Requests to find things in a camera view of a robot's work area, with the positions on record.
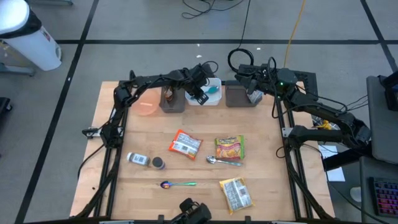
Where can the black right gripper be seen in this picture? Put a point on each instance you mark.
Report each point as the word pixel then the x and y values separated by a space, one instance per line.
pixel 261 79

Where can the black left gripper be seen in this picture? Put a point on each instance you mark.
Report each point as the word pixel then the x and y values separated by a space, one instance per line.
pixel 192 77

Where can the teal plastic spoon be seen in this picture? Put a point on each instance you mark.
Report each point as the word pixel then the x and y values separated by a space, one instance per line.
pixel 213 90

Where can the orange ramen packet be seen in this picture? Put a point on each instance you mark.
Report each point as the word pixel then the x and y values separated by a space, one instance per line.
pixel 185 144

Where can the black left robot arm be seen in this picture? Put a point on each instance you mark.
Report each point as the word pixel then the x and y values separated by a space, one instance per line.
pixel 149 80

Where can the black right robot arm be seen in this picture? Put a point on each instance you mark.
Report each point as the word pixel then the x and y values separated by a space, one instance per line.
pixel 323 107

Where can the grey plastic bin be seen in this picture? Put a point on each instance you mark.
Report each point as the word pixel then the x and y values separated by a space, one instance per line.
pixel 178 104
pixel 234 95

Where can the white plastic bin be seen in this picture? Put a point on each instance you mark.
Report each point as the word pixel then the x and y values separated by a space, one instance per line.
pixel 217 98

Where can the pink bowl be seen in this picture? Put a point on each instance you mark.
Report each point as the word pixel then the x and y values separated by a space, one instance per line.
pixel 146 105

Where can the lime chili shrimp ramen packet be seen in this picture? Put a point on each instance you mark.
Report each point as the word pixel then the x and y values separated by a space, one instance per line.
pixel 230 148

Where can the silver metal spoon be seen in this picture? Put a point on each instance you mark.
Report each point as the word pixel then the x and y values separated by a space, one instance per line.
pixel 211 159

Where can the garlic powder jar black lid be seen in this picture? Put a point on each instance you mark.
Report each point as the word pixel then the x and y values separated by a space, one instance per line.
pixel 158 163

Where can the yellow plug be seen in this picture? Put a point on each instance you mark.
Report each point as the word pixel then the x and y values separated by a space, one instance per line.
pixel 325 125

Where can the clear spice jar white label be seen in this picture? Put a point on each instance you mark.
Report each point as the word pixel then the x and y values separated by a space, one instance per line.
pixel 138 159

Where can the iridescent metal spoon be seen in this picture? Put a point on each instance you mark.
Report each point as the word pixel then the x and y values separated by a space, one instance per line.
pixel 165 184

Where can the yellow ramen packet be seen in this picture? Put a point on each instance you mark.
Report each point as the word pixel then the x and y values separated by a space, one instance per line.
pixel 236 194

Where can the black desk leg bar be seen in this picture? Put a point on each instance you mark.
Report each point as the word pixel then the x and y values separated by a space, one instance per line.
pixel 342 160

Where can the white paper sheet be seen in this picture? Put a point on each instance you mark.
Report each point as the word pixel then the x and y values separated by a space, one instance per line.
pixel 335 174

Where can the black bulky device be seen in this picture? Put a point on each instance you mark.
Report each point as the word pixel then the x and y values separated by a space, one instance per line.
pixel 196 214

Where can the black desk device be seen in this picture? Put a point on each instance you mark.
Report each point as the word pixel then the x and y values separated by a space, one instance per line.
pixel 391 93

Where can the dark grey desk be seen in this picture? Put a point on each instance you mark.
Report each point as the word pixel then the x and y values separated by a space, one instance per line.
pixel 365 180

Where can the white computer mouse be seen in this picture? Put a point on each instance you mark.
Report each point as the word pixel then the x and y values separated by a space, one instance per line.
pixel 356 194

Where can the white trash can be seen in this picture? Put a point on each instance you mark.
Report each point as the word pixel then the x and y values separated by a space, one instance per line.
pixel 34 46

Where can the black backlit keyboard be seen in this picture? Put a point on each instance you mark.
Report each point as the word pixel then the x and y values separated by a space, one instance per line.
pixel 385 196

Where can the grey metal foot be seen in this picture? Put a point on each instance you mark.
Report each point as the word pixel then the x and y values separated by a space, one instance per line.
pixel 18 71

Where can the black floor object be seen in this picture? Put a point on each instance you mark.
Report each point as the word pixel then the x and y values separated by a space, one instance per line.
pixel 4 107

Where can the black table frame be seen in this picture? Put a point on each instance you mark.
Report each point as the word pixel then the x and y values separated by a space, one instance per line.
pixel 112 189

